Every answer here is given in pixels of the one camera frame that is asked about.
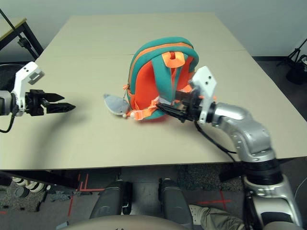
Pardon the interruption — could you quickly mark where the khaki trouser leg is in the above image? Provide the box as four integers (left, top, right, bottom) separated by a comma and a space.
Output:
200, 207, 247, 230

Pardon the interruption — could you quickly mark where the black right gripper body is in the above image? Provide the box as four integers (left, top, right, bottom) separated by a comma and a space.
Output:
173, 89, 205, 123

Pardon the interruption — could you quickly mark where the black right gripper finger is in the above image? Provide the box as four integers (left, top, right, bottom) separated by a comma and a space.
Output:
165, 109, 187, 124
155, 102, 179, 114

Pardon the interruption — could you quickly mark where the black white striped object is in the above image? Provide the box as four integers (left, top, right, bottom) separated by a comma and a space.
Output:
12, 175, 51, 194

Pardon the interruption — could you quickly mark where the grey robot torso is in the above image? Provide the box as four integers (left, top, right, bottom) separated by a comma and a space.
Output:
67, 215, 204, 230

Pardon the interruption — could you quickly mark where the black round bin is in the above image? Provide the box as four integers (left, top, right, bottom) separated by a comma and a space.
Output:
0, 63, 27, 92

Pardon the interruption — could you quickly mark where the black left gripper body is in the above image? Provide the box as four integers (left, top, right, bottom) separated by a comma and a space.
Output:
22, 89, 49, 117

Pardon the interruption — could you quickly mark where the dark grey robot leg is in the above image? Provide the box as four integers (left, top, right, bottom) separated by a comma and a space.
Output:
159, 177, 194, 225
89, 179, 133, 220

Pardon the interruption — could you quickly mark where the tan side table black frame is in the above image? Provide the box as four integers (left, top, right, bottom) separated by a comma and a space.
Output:
0, 17, 44, 59

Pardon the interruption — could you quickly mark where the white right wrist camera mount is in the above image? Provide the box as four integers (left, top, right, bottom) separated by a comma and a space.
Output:
189, 66, 218, 124

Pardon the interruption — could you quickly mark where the orange and teal backpack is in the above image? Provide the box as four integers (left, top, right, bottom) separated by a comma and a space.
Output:
123, 36, 218, 123

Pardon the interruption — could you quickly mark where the dark grey right robot leg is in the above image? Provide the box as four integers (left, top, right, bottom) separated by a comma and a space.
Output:
159, 177, 194, 225

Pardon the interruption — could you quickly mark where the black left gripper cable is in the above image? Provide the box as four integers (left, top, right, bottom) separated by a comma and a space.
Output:
0, 112, 14, 134

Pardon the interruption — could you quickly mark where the white shoe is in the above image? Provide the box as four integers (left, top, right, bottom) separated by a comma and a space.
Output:
189, 204, 211, 225

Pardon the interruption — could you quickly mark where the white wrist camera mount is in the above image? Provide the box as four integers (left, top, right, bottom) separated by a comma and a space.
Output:
189, 66, 218, 124
12, 61, 46, 112

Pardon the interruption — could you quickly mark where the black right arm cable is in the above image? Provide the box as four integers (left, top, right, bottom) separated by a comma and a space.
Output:
195, 120, 261, 230

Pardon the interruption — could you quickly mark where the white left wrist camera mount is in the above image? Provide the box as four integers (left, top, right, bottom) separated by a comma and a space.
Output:
12, 61, 46, 112

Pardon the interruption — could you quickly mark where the grey plush shark toy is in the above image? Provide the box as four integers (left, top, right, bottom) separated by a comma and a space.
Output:
103, 93, 130, 118

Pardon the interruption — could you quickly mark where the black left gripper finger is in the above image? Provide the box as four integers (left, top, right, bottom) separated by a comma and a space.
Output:
44, 92, 66, 103
45, 101, 77, 114

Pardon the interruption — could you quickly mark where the dark grey left robot leg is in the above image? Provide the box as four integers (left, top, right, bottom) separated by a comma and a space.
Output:
89, 179, 133, 220

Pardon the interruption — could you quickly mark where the black tripod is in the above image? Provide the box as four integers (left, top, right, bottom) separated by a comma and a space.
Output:
276, 38, 307, 68

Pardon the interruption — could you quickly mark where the black pole with clamp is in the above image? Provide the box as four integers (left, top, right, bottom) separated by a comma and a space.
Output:
0, 7, 33, 51

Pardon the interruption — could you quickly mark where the small grey cylinder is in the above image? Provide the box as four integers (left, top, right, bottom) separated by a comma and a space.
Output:
15, 186, 28, 198

